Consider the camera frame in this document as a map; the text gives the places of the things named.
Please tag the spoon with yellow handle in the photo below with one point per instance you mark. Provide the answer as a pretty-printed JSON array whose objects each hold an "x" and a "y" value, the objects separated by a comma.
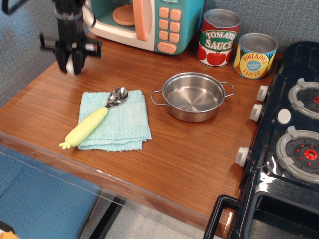
[{"x": 78, "y": 134}]

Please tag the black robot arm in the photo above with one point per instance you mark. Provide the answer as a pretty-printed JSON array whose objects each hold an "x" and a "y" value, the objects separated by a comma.
[{"x": 69, "y": 6}]

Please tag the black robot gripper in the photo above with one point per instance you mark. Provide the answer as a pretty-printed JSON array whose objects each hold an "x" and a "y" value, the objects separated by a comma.
[{"x": 70, "y": 35}]

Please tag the tomato sauce can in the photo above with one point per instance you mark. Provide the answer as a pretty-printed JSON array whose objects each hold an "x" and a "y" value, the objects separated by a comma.
[{"x": 219, "y": 31}]

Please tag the pineapple slices can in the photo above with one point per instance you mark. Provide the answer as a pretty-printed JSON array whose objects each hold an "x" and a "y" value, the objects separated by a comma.
[{"x": 255, "y": 55}]

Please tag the toy microwave teal and cream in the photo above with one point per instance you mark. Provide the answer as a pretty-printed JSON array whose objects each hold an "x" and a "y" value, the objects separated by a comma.
[{"x": 163, "y": 26}]

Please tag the light blue folded cloth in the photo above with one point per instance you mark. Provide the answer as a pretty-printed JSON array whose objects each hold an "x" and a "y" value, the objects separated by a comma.
[{"x": 124, "y": 128}]

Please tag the black toy stove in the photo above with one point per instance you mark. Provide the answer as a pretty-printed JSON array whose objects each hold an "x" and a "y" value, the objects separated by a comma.
[{"x": 280, "y": 185}]

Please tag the small stainless steel pot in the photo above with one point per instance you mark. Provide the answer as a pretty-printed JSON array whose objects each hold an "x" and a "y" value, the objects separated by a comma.
[{"x": 193, "y": 97}]

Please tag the orange object bottom left corner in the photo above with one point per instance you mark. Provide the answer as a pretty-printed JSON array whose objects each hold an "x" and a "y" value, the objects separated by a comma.
[{"x": 7, "y": 232}]

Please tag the plush white brown mushroom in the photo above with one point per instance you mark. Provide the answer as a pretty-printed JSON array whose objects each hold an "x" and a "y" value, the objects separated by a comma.
[{"x": 69, "y": 65}]

